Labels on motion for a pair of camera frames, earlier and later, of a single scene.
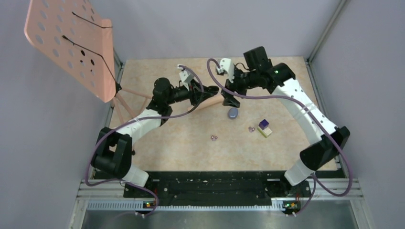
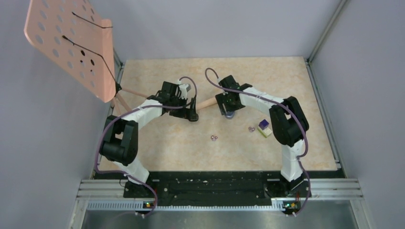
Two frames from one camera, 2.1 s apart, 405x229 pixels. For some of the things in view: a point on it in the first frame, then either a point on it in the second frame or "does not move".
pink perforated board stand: x=74 y=37 does not move
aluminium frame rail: x=110 y=195 does not move
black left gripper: x=196 y=95 to x=186 y=113
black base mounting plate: x=218 y=186 does not move
